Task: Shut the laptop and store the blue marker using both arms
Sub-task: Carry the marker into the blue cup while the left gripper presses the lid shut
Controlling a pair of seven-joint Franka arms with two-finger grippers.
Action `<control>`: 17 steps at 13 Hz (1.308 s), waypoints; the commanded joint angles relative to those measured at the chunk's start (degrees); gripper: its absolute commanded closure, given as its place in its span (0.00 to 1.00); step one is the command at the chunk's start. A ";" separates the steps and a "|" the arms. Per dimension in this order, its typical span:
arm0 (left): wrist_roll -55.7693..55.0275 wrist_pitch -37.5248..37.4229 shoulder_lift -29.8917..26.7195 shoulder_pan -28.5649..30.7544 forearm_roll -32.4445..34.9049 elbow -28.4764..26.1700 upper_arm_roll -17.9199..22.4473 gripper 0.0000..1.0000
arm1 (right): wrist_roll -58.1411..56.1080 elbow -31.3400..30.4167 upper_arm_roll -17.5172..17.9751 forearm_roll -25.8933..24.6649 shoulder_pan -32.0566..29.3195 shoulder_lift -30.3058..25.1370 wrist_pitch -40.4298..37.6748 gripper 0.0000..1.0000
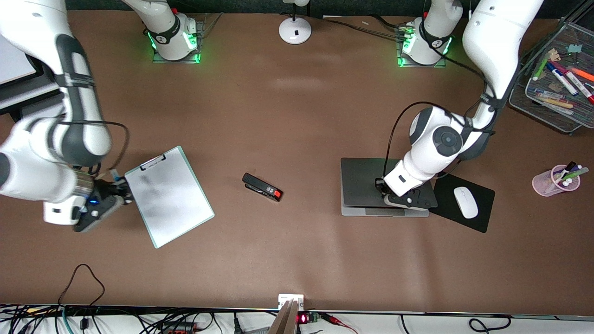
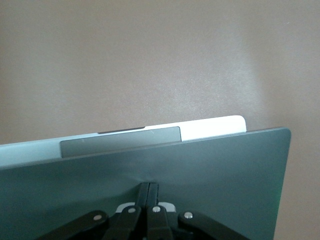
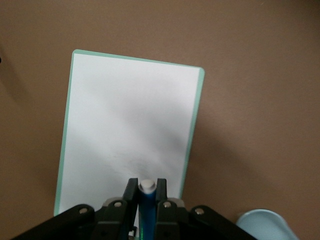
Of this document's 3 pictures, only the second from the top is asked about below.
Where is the silver laptop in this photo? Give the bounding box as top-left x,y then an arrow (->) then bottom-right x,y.
0,114 -> 293,240

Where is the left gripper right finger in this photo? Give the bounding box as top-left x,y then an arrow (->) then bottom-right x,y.
144,182 -> 251,240

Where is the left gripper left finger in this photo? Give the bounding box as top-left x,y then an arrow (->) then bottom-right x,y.
42,182 -> 151,240

